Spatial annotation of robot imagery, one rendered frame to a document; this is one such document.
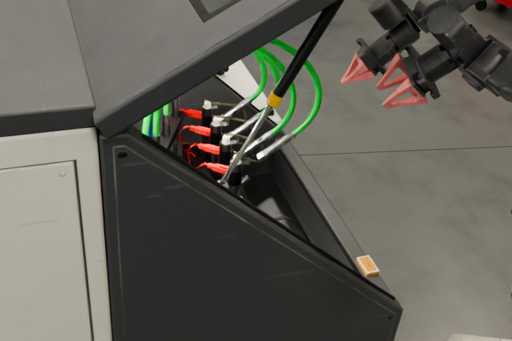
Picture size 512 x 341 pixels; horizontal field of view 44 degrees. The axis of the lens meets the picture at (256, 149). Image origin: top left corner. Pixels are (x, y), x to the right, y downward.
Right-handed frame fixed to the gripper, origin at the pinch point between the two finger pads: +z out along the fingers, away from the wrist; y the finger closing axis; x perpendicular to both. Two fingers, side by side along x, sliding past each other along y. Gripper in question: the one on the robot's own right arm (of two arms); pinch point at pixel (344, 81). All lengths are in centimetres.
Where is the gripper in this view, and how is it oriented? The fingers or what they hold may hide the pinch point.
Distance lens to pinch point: 152.8
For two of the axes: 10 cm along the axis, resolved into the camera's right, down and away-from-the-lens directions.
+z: -7.4, 5.8, 3.3
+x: 0.8, 5.7, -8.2
